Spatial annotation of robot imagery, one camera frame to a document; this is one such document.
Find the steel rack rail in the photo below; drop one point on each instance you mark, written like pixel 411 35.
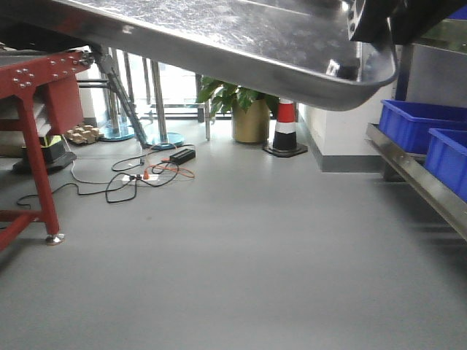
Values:
pixel 441 198

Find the red white traffic cone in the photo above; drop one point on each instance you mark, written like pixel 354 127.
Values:
pixel 285 143

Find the nearer blue bin on rack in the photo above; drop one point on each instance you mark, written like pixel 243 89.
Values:
pixel 446 159

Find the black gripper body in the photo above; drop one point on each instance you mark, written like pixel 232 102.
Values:
pixel 405 21

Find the silver metal tray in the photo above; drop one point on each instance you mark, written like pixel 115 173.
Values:
pixel 292 49

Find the potted green plant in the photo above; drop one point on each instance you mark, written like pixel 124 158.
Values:
pixel 250 110

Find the wooden blocks pile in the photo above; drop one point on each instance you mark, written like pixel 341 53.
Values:
pixel 84 134

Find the white power strip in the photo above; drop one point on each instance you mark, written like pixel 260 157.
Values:
pixel 132 179

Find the black power adapter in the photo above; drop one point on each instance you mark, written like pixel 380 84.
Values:
pixel 182 156

